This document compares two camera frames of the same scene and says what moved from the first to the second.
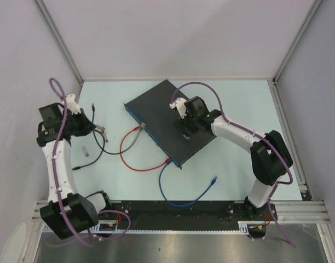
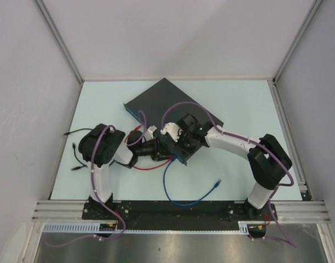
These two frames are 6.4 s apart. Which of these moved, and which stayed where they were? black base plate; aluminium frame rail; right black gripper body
Moved: right black gripper body
Stayed: black base plate; aluminium frame rail
